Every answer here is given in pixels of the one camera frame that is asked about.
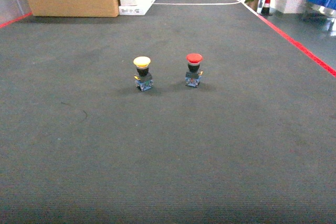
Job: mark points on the red mushroom push button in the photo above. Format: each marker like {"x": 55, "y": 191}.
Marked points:
{"x": 194, "y": 74}

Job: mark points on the black conveyor belt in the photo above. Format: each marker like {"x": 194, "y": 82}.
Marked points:
{"x": 80, "y": 143}

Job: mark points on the white flat cardboard box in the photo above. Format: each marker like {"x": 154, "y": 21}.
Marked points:
{"x": 140, "y": 9}

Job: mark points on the red white traffic cone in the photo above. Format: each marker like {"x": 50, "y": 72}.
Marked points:
{"x": 265, "y": 10}

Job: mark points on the red conveyor side frame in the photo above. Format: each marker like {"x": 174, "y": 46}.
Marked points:
{"x": 299, "y": 46}

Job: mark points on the yellow mushroom push button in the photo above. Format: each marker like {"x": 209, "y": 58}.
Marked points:
{"x": 143, "y": 80}

